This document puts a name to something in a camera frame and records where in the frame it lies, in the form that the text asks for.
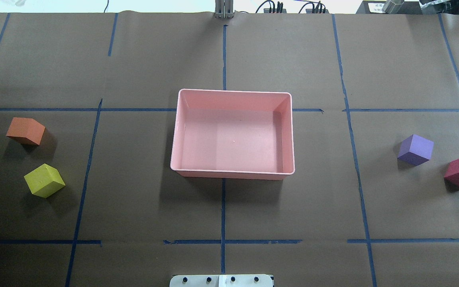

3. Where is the white metal base plate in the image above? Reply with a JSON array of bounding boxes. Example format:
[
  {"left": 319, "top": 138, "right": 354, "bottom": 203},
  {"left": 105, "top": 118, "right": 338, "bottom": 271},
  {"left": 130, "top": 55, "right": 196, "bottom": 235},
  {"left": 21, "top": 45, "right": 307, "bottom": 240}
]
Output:
[{"left": 169, "top": 274, "right": 275, "bottom": 287}]

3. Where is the brown paper table cover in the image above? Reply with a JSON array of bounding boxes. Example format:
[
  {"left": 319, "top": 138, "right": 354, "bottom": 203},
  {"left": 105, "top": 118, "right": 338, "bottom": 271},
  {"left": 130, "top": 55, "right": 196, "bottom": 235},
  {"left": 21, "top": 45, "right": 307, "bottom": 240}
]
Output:
[{"left": 0, "top": 11, "right": 459, "bottom": 287}]

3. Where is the black box with label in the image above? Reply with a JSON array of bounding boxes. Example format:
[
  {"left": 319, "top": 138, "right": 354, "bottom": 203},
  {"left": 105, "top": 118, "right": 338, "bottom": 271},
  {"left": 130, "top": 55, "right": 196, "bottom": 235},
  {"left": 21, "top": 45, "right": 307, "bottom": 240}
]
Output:
[{"left": 355, "top": 0, "right": 437, "bottom": 15}]

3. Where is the pink plastic bin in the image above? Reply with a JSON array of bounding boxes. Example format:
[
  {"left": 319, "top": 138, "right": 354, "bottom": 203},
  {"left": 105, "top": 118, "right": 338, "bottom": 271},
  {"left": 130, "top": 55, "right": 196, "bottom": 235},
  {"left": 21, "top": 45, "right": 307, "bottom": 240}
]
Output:
[{"left": 171, "top": 88, "right": 296, "bottom": 180}]

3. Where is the orange foam block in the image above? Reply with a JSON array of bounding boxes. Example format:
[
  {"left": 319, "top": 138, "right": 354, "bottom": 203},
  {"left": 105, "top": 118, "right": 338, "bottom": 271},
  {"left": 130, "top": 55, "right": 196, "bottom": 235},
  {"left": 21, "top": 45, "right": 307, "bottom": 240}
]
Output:
[{"left": 6, "top": 117, "right": 45, "bottom": 145}]

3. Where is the black cable connector right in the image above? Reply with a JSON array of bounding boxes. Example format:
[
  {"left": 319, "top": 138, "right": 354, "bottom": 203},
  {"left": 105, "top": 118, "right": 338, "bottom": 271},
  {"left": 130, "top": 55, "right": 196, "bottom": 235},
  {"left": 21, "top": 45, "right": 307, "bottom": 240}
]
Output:
[{"left": 298, "top": 0, "right": 329, "bottom": 14}]

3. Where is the purple foam block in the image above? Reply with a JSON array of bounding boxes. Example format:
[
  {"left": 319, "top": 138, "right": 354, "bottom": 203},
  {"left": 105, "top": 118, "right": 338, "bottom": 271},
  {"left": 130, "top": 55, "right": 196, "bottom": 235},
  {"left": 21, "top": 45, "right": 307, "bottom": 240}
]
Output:
[{"left": 397, "top": 134, "right": 435, "bottom": 166}]

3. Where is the yellow foam block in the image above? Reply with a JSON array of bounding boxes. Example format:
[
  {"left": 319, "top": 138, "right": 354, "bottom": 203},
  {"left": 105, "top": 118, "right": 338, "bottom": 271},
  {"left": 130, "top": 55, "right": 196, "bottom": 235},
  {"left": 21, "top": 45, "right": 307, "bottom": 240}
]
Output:
[{"left": 24, "top": 164, "right": 66, "bottom": 198}]

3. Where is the black cable connector left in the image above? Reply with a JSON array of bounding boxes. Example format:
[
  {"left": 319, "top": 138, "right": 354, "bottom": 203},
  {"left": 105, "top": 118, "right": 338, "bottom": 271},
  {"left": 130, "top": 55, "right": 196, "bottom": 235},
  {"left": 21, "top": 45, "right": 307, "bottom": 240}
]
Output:
[{"left": 255, "top": 0, "right": 286, "bottom": 14}]

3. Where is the black cable connector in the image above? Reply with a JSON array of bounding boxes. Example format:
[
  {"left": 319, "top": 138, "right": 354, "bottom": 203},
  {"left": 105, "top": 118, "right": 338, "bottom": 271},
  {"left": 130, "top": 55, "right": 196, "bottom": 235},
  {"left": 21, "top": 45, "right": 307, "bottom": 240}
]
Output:
[
  {"left": 298, "top": 0, "right": 329, "bottom": 14},
  {"left": 255, "top": 0, "right": 286, "bottom": 14}
]

